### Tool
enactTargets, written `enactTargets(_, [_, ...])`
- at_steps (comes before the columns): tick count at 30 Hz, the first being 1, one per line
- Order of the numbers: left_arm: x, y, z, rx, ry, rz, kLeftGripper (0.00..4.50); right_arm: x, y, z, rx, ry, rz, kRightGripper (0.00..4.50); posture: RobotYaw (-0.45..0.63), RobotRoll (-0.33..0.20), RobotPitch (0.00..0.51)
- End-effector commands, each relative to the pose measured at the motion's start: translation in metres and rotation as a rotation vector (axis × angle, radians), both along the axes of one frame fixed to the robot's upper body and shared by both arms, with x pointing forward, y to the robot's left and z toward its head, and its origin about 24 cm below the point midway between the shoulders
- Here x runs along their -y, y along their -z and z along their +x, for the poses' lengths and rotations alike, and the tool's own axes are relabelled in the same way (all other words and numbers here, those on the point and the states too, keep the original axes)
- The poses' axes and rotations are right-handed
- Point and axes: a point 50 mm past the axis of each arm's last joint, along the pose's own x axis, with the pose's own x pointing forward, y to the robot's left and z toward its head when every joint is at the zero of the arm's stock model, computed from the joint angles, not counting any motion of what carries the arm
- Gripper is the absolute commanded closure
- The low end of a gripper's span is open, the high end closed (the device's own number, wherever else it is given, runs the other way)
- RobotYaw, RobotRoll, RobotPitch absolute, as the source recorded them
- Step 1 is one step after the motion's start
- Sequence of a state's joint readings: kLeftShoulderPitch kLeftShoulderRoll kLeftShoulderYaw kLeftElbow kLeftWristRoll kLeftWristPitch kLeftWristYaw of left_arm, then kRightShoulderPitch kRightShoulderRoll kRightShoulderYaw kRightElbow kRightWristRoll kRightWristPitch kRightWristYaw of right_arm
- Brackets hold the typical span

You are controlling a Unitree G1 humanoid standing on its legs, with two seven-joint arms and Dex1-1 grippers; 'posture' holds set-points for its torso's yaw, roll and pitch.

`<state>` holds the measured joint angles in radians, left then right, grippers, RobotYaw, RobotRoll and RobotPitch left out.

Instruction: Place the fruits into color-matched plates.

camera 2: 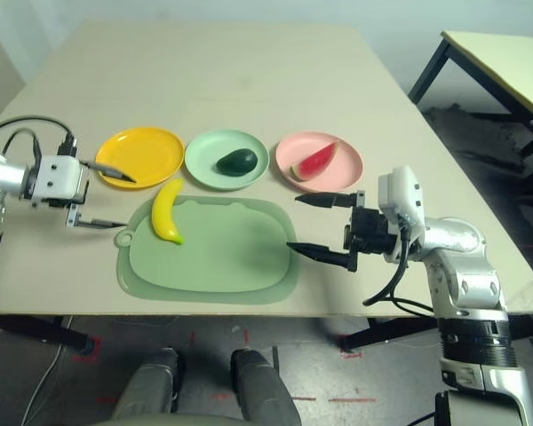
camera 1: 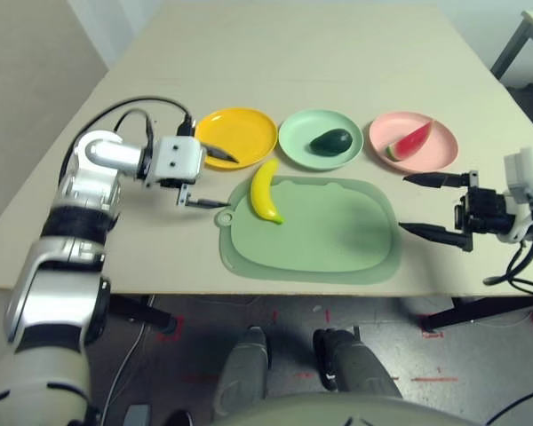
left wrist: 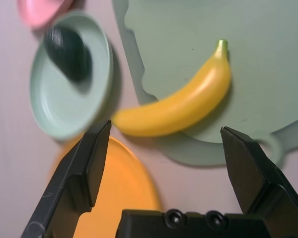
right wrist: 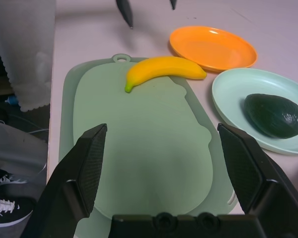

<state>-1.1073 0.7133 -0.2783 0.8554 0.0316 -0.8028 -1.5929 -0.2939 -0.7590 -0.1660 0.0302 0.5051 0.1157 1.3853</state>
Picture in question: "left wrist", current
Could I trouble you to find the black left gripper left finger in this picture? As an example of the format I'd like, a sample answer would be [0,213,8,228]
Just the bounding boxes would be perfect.
[21,120,112,238]

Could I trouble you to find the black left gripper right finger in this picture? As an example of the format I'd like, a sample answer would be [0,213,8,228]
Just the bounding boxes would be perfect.
[220,126,298,238]

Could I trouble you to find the yellow toy banana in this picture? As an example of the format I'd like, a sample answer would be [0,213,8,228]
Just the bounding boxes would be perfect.
[111,39,232,137]

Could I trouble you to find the dark green toy avocado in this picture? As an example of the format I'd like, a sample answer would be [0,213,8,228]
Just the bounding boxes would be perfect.
[43,26,92,84]

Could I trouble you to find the yellow plastic plate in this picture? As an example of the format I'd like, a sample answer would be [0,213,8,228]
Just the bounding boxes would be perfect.
[48,136,162,238]

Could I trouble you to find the mint green plastic plate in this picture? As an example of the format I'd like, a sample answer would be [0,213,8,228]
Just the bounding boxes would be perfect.
[29,11,114,141]

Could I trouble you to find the pink plastic plate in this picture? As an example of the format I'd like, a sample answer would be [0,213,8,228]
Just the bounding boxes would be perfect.
[16,0,75,30]

